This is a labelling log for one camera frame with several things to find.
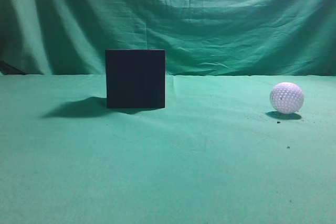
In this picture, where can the black cube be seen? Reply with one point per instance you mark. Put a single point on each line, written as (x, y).
(135, 78)

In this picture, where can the white dimpled golf ball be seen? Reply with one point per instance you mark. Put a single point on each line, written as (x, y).
(286, 98)

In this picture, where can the green cloth backdrop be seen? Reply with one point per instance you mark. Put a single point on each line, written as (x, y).
(218, 152)

